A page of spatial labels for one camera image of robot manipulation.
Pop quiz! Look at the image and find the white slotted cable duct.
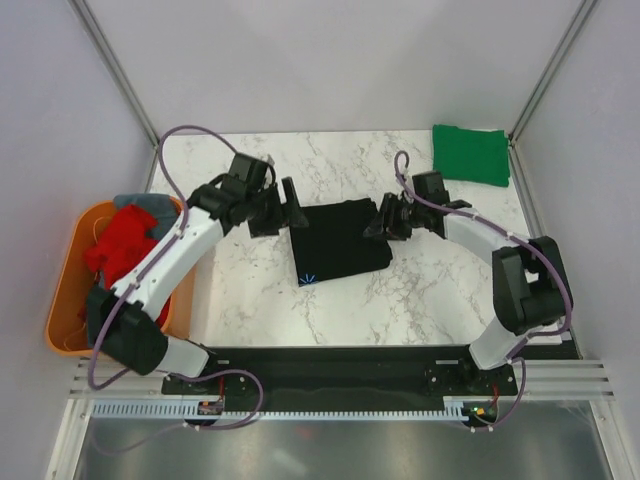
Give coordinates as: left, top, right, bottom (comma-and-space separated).
91, 399, 469, 422

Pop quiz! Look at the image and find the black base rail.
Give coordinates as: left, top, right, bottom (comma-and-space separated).
162, 346, 518, 412

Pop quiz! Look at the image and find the orange plastic basket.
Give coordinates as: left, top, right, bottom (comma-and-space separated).
45, 201, 196, 357

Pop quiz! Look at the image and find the folded green t shirt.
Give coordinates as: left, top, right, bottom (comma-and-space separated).
432, 125, 510, 188

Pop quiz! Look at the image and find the right aluminium frame post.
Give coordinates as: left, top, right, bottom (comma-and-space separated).
507, 0, 601, 146

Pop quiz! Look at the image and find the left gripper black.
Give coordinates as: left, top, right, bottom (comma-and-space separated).
245, 178, 307, 239

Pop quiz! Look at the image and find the red t shirt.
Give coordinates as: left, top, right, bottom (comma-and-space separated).
78, 204, 174, 331

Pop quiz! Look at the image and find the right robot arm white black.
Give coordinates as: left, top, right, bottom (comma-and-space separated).
364, 171, 573, 394

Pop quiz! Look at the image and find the black t shirt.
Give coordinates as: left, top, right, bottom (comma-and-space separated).
289, 198, 393, 287

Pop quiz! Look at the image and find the left aluminium frame post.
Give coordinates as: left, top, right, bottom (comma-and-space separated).
68, 0, 159, 148

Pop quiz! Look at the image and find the grey t shirt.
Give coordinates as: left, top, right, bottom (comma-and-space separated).
94, 193, 179, 242

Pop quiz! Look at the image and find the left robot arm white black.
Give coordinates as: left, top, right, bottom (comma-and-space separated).
86, 153, 309, 393

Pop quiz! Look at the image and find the aluminium frame post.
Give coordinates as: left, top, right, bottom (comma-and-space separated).
68, 0, 159, 148
507, 0, 601, 146

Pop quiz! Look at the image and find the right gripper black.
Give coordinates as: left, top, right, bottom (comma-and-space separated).
364, 192, 427, 242

